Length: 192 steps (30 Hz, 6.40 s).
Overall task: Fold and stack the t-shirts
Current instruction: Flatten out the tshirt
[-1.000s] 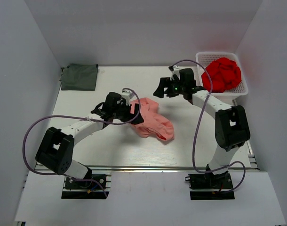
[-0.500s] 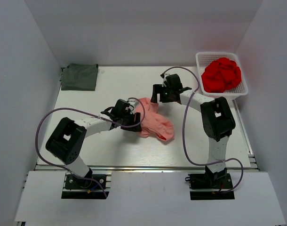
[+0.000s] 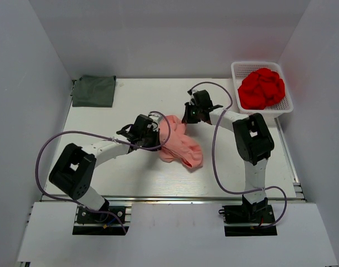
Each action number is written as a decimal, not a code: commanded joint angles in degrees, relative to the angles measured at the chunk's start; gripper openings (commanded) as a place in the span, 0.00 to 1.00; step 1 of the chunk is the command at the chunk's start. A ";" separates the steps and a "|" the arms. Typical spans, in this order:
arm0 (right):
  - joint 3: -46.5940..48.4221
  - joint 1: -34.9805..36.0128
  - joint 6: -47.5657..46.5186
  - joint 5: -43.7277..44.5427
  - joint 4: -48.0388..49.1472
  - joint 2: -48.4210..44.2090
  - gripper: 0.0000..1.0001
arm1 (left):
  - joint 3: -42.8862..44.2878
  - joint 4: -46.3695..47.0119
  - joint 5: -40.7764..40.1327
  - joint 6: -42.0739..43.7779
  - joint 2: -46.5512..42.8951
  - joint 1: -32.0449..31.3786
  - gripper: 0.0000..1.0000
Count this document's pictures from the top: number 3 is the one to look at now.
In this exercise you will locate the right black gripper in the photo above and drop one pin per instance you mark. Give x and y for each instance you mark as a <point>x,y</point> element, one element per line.
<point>188,118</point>

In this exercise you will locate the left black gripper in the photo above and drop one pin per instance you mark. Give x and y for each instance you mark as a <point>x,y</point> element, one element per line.
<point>156,135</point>

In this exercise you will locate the white plastic basket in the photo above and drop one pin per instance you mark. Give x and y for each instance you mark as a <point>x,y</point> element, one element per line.
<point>240,70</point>

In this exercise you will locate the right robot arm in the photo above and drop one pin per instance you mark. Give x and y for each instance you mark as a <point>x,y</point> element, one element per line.
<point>253,140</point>

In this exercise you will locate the red t shirt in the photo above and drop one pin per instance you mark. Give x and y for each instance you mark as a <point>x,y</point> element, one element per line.
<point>260,89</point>

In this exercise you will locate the pink t shirt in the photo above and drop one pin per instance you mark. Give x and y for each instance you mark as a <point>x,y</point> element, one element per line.
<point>179,147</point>

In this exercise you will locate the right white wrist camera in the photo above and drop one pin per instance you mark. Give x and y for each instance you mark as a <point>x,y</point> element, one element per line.
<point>192,99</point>

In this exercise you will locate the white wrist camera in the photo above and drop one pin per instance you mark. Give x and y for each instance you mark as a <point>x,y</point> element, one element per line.
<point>156,120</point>
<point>192,99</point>

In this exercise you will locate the folded green t shirt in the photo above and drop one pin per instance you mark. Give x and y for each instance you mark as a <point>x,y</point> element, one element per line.
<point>93,91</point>

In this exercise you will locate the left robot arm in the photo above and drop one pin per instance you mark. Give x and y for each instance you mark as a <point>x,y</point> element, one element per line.
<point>73,171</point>

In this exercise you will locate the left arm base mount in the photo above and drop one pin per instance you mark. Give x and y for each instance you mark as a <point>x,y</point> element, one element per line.
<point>92,224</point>

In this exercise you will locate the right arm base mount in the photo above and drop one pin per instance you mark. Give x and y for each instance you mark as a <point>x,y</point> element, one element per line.
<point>238,223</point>

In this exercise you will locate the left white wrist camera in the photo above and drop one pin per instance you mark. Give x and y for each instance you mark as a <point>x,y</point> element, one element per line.
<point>156,120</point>

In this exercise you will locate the aluminium rail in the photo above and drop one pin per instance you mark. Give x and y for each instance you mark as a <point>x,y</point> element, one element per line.
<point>163,198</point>

